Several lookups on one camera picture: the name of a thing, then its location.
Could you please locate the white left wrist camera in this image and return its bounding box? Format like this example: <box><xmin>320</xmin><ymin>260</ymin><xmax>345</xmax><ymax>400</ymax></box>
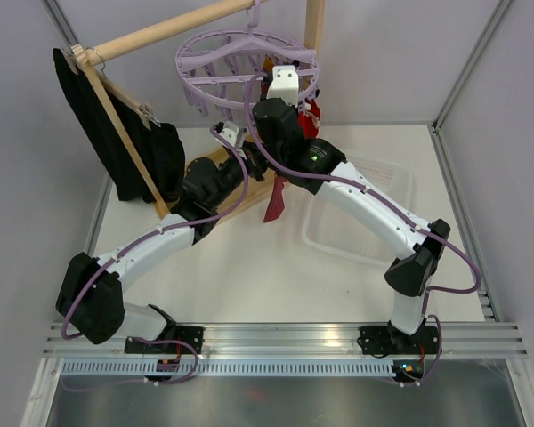
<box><xmin>219</xmin><ymin>121</ymin><xmax>247</xmax><ymax>149</ymax></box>

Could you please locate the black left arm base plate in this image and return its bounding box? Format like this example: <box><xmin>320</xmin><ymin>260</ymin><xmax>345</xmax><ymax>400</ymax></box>
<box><xmin>124</xmin><ymin>326</ymin><xmax>205</xmax><ymax>355</ymax></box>

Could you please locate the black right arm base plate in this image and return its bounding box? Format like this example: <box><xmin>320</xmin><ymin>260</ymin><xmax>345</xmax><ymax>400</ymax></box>
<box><xmin>357</xmin><ymin>324</ymin><xmax>440</xmax><ymax>358</ymax></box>

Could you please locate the purple round clip hanger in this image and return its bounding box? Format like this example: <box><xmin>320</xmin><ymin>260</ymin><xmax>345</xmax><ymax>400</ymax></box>
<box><xmin>175</xmin><ymin>1</ymin><xmax>320</xmax><ymax>120</ymax></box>

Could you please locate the aluminium mounting rail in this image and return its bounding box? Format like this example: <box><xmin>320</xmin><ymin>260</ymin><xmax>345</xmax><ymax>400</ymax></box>
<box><xmin>41</xmin><ymin>322</ymin><xmax>528</xmax><ymax>359</ymax></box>

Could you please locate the black garment on hanger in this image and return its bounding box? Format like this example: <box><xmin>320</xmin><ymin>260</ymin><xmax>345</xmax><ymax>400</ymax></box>
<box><xmin>52</xmin><ymin>46</ymin><xmax>187</xmax><ymax>204</ymax></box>

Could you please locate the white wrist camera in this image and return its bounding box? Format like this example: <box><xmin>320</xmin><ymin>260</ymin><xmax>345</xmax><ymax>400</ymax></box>
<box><xmin>266</xmin><ymin>65</ymin><xmax>300</xmax><ymax>108</ymax></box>
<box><xmin>219</xmin><ymin>121</ymin><xmax>247</xmax><ymax>149</ymax></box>

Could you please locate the white slotted cable duct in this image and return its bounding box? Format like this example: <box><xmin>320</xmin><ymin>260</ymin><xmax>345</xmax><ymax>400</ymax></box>
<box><xmin>62</xmin><ymin>358</ymin><xmax>395</xmax><ymax>378</ymax></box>

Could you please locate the maroon purple striped sock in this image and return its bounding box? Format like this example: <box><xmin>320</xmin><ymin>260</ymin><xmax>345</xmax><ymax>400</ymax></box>
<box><xmin>261</xmin><ymin>55</ymin><xmax>275</xmax><ymax>99</ymax></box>

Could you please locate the wooden clip hanger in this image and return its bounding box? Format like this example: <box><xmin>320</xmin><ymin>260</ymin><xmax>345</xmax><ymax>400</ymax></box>
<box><xmin>70</xmin><ymin>44</ymin><xmax>162</xmax><ymax>129</ymax></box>

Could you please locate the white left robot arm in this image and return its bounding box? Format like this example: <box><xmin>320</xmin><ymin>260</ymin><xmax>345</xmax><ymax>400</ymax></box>
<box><xmin>56</xmin><ymin>142</ymin><xmax>267</xmax><ymax>353</ymax></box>

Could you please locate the wooden clothes rack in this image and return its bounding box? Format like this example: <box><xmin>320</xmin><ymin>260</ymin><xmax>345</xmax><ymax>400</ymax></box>
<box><xmin>66</xmin><ymin>0</ymin><xmax>328</xmax><ymax>228</ymax></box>

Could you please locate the white plastic basket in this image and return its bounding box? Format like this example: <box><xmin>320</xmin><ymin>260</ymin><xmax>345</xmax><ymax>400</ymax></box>
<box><xmin>302</xmin><ymin>151</ymin><xmax>414</xmax><ymax>267</ymax></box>

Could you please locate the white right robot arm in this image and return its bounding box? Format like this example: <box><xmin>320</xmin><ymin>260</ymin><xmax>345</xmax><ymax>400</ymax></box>
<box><xmin>246</xmin><ymin>98</ymin><xmax>450</xmax><ymax>351</ymax></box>

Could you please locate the red sock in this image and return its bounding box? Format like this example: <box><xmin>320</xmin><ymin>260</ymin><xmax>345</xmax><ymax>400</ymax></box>
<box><xmin>298</xmin><ymin>100</ymin><xmax>321</xmax><ymax>139</ymax></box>

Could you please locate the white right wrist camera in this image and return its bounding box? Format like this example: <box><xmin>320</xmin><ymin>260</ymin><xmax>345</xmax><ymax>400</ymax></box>
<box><xmin>266</xmin><ymin>65</ymin><xmax>300</xmax><ymax>108</ymax></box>

